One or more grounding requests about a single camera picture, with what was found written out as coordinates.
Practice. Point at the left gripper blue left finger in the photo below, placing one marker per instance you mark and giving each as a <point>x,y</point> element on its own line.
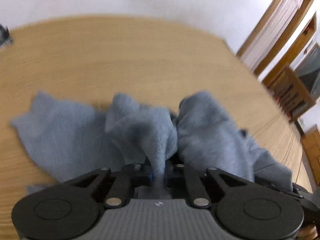
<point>70,209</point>

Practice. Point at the wooden door frame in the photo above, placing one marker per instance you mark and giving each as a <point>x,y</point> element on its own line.
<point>272,33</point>

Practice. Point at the black white plaid shirt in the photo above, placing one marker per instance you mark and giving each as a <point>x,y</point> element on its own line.
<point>5,38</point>

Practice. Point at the grey hoodie red print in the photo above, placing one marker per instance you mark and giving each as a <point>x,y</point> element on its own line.
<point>68,139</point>

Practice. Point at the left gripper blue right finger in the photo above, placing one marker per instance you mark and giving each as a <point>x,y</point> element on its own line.
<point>244,209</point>

